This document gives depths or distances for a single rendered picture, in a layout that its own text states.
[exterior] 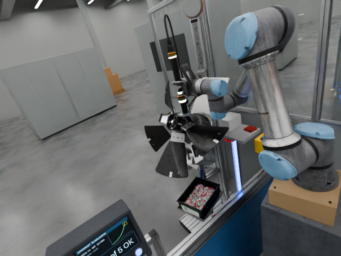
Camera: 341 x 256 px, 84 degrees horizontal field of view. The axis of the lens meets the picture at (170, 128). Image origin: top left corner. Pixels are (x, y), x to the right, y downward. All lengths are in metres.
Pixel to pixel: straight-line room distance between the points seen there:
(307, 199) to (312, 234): 0.14
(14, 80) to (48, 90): 0.76
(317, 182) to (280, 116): 0.31
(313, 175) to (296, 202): 0.12
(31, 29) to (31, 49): 1.04
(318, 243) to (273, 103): 0.55
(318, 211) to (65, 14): 14.09
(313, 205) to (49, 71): 6.34
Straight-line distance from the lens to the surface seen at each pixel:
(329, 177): 0.89
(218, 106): 0.91
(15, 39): 13.29
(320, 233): 0.92
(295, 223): 0.93
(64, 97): 6.55
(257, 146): 1.21
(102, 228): 0.67
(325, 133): 0.79
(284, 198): 0.89
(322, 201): 0.86
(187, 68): 1.01
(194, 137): 1.10
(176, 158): 1.23
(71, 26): 14.13
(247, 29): 0.60
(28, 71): 6.40
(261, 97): 0.65
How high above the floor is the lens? 1.70
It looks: 25 degrees down
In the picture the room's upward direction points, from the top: 15 degrees counter-clockwise
